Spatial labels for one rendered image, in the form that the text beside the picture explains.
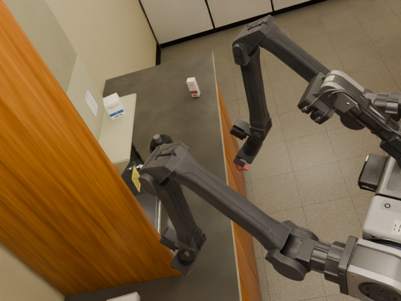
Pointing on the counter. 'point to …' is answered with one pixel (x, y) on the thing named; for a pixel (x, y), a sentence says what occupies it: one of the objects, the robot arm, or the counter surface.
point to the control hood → (119, 134)
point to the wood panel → (64, 184)
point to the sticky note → (136, 178)
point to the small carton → (114, 106)
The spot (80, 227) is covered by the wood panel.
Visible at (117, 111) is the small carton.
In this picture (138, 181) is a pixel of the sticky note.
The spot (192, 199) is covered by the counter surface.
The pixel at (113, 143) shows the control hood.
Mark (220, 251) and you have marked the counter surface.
